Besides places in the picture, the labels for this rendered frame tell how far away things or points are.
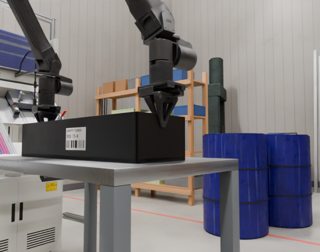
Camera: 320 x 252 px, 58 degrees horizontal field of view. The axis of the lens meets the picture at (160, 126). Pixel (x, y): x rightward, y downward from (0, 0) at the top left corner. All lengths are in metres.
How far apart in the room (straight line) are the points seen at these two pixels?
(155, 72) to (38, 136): 0.47
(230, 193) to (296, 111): 5.88
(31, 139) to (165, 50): 0.56
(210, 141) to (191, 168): 2.16
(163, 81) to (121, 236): 0.33
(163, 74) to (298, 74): 6.17
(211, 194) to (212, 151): 0.41
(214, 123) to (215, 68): 1.23
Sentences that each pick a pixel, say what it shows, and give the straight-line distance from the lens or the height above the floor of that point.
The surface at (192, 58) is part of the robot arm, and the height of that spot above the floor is 1.06.
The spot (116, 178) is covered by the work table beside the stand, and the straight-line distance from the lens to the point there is 0.51.
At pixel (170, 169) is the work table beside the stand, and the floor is 0.79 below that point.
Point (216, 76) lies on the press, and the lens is 6.44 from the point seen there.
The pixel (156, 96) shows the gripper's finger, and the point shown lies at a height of 0.95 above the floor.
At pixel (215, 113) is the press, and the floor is 1.48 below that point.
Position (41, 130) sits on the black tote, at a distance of 0.98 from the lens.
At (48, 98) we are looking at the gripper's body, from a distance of 1.12.
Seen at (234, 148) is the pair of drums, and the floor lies 0.81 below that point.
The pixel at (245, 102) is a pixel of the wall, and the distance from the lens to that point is 7.02.
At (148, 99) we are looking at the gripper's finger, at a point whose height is 0.94.
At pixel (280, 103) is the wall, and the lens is 6.77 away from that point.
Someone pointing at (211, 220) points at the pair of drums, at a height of 0.13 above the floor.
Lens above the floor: 0.84
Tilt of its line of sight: 4 degrees up
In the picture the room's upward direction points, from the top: straight up
